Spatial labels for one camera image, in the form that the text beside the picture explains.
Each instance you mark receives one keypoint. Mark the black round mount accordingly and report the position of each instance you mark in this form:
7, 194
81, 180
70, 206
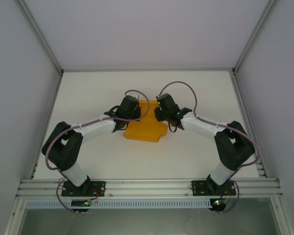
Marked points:
79, 209
216, 209

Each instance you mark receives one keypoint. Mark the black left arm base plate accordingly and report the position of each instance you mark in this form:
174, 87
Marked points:
98, 192

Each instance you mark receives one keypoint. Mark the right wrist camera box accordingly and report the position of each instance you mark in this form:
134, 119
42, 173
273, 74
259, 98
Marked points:
164, 94

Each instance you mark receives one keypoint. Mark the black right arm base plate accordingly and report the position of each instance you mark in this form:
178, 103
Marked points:
201, 188

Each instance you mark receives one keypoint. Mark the aluminium table side rail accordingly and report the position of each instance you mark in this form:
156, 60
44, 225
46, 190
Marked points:
240, 98
55, 98

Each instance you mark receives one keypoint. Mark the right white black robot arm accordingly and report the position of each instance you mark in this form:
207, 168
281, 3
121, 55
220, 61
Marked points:
235, 147

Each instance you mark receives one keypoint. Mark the orange paper box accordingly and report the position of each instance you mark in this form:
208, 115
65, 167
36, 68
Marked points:
147, 129

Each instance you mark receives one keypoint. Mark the aluminium frame leg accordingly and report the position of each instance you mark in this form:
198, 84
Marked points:
280, 215
16, 215

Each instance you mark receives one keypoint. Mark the right green circuit board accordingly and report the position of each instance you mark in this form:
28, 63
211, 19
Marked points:
218, 202

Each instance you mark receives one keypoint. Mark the aluminium mounting rail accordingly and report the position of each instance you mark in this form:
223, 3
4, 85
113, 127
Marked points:
147, 186

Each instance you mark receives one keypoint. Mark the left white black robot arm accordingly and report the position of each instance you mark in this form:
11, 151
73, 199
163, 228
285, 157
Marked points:
63, 147

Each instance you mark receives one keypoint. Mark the aluminium frame post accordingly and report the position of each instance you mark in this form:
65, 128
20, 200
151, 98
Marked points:
254, 36
39, 36

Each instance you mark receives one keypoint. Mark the left green circuit board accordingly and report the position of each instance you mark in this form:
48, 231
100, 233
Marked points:
80, 203

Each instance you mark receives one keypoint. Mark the green circuit board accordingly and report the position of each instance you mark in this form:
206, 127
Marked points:
218, 202
80, 203

